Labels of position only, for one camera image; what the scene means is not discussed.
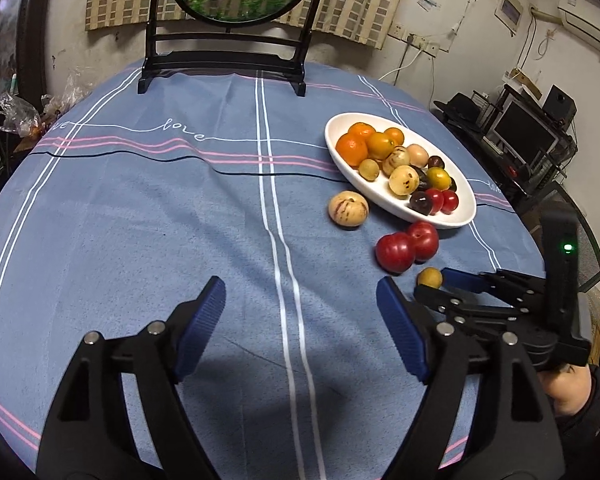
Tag dark purple plum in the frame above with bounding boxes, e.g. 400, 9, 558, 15
409, 191, 434, 216

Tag white oval plate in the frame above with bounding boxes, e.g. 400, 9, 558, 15
324, 112, 477, 230

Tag large red plum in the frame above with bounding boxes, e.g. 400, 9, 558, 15
406, 221, 440, 262
376, 233, 415, 275

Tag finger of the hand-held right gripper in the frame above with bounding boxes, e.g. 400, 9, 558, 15
440, 267, 548, 311
414, 284, 531, 341

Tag dark carved wooden frame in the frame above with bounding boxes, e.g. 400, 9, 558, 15
0, 0, 56, 106

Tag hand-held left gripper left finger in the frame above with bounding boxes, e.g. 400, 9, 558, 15
36, 275, 227, 480

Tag blue striped tablecloth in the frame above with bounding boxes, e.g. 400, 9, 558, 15
0, 57, 551, 480

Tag small beige fruit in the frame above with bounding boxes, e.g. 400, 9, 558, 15
406, 143, 430, 167

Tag black computer desk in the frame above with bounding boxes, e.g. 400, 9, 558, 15
432, 85, 578, 196

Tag large orange oval fruit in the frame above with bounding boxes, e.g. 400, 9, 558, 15
366, 132, 397, 161

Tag black hat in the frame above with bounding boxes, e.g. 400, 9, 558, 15
432, 92, 486, 121

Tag pale yellow pepino melon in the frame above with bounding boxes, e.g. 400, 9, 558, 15
328, 191, 370, 230

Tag white cable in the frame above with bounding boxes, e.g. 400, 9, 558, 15
380, 47, 423, 86

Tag black speaker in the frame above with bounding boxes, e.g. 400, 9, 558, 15
542, 85, 577, 123

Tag person's right hand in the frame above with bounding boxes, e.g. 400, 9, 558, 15
537, 364, 595, 418

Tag yellow orange round fruit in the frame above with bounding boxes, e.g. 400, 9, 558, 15
425, 167, 452, 191

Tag black computer monitor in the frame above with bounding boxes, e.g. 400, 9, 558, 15
482, 95, 561, 161

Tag pale yellow speckled fruit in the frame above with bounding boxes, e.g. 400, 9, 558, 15
388, 165, 421, 197

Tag small orange tangerine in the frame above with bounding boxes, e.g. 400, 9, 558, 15
347, 122, 377, 142

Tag small pale pepino melon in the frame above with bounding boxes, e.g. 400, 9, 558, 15
384, 146, 412, 171

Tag black mesh office chair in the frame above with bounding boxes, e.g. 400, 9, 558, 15
520, 180, 600, 296

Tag large orange tangerine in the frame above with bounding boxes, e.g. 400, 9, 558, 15
335, 133, 369, 169

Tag white air conditioner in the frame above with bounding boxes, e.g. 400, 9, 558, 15
557, 0, 600, 56

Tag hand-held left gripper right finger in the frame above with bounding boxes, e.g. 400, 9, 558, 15
376, 276, 567, 480

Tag clear plastic bags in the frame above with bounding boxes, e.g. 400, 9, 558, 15
0, 72, 88, 153

